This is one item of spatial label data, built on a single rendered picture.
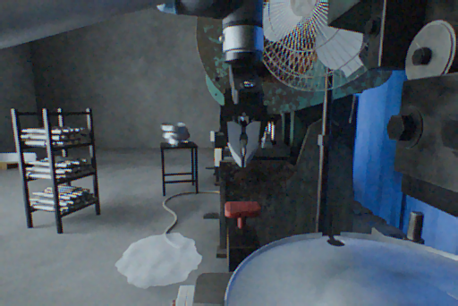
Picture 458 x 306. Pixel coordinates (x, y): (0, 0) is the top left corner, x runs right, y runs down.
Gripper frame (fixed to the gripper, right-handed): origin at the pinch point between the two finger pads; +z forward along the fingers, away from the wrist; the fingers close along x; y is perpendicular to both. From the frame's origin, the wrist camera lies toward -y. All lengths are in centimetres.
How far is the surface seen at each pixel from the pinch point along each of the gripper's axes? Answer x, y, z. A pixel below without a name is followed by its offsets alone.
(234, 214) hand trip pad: 1.8, -3.1, 9.5
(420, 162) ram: -11.4, -32.0, -5.9
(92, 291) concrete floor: 73, 81, 85
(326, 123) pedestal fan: -36, 52, -4
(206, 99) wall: 35, 627, -28
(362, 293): -8.1, -31.2, 6.1
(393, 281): -11.9, -29.6, 6.2
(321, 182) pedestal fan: -35, 52, 19
